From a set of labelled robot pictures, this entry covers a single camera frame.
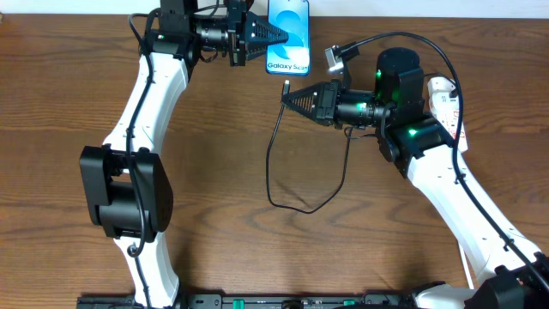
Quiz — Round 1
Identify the white USB charger plug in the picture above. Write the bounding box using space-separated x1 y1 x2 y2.
427 76 458 99

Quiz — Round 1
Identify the white power strip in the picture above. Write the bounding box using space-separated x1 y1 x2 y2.
429 94 459 138

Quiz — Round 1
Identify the blue Galaxy smartphone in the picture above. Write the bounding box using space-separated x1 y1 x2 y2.
266 0 311 76

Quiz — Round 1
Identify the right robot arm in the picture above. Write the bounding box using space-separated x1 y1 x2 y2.
281 47 548 308

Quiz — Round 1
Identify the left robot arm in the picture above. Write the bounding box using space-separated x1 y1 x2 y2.
76 1 288 308

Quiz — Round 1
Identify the black USB charging cable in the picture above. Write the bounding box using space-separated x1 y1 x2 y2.
265 79 378 215

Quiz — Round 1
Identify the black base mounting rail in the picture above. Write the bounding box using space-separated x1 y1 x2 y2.
75 293 446 309

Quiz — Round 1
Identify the black right camera cable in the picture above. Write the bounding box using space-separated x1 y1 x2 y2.
335 31 549 297

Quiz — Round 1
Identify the white power strip cord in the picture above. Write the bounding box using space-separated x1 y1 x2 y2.
456 242 476 291

